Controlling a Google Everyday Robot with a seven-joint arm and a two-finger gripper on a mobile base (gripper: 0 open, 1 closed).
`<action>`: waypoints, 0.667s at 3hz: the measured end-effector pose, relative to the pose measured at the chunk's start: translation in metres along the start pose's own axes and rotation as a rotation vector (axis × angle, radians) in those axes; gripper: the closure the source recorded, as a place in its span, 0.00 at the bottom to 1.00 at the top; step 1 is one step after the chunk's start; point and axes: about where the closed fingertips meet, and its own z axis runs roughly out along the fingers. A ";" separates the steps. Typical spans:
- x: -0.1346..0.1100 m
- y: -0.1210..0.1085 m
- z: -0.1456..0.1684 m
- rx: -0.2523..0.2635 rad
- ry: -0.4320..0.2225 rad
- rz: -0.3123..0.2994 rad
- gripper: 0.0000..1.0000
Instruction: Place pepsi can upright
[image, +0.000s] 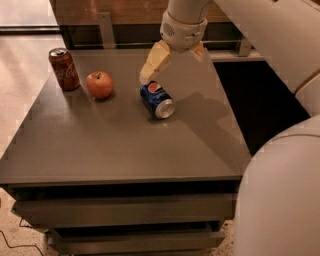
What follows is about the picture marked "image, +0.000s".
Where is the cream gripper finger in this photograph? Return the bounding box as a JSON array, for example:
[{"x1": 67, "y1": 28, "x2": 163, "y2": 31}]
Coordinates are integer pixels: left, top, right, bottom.
[
  {"x1": 191, "y1": 41, "x2": 204, "y2": 61},
  {"x1": 139, "y1": 40, "x2": 171, "y2": 84}
]

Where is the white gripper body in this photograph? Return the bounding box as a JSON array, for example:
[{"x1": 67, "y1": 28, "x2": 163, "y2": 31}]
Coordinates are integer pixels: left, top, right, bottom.
[{"x1": 160, "y1": 11, "x2": 207, "y2": 52}]

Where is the blue pepsi can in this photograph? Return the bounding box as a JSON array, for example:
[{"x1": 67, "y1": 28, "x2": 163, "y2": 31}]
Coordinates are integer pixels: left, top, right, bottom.
[{"x1": 140, "y1": 81, "x2": 175, "y2": 119}]

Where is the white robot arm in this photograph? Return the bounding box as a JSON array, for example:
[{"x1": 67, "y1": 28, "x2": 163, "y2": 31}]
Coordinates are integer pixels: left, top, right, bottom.
[{"x1": 140, "y1": 0, "x2": 320, "y2": 256}]

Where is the red coca-cola can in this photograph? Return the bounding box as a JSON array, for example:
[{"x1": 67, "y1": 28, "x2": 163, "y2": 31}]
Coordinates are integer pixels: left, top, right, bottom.
[{"x1": 48, "y1": 48, "x2": 80, "y2": 91}]

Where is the red apple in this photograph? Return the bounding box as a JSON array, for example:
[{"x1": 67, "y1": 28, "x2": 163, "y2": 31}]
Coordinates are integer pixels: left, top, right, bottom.
[{"x1": 86, "y1": 71, "x2": 113, "y2": 100}]

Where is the grey drawer cabinet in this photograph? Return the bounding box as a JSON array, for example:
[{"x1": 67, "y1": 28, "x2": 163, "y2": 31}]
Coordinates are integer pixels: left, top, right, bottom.
[{"x1": 0, "y1": 50, "x2": 250, "y2": 239}]

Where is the upper grey drawer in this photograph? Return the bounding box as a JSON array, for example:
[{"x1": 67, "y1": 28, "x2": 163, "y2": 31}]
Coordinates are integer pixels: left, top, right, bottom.
[{"x1": 14, "y1": 194, "x2": 236, "y2": 228}]

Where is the grey drawer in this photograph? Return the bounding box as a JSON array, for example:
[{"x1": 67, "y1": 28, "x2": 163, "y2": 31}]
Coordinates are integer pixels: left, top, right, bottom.
[
  {"x1": 49, "y1": 232, "x2": 225, "y2": 255},
  {"x1": 14, "y1": 194, "x2": 236, "y2": 228}
]

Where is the lower grey drawer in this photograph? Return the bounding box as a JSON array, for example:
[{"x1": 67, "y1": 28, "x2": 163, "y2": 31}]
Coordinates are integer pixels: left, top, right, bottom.
[{"x1": 49, "y1": 232, "x2": 225, "y2": 255}]

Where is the right metal bracket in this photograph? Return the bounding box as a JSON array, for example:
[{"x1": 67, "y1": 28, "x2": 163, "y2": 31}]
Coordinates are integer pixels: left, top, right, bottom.
[{"x1": 236, "y1": 37, "x2": 252, "y2": 57}]

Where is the metal bracket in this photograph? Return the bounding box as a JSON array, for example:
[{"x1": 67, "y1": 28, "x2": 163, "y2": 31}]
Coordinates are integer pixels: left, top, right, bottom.
[
  {"x1": 97, "y1": 12, "x2": 116, "y2": 49},
  {"x1": 236, "y1": 37, "x2": 252, "y2": 57}
]

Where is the left metal bracket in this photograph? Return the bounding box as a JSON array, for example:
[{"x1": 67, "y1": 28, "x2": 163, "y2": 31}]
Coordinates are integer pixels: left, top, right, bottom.
[{"x1": 97, "y1": 12, "x2": 116, "y2": 49}]

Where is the wooden wall panel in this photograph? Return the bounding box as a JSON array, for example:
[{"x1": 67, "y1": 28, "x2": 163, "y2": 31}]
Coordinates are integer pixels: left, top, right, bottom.
[{"x1": 49, "y1": 0, "x2": 234, "y2": 27}]

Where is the black cable on floor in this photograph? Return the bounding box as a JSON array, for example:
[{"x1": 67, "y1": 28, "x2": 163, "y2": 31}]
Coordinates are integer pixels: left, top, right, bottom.
[{"x1": 0, "y1": 216, "x2": 46, "y2": 256}]

